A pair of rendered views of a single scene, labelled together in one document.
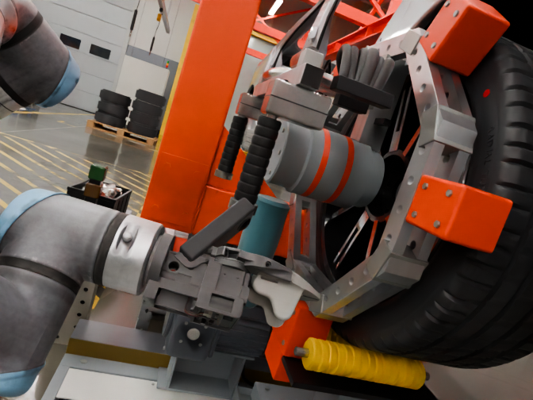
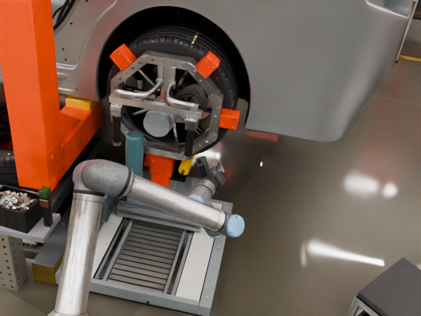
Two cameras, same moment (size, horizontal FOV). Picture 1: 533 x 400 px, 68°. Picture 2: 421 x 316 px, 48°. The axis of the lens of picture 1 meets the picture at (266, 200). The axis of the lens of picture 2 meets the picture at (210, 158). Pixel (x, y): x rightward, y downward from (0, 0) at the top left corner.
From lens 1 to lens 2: 2.00 m
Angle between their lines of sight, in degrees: 69
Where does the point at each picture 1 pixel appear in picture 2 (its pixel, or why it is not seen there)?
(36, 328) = not seen: hidden behind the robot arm
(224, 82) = (55, 92)
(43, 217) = (205, 200)
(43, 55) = not seen: hidden behind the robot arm
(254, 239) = (140, 154)
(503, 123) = (227, 88)
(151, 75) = not seen: outside the picture
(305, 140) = (170, 116)
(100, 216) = (206, 190)
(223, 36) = (48, 70)
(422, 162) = (218, 111)
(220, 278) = (218, 176)
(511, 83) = (224, 76)
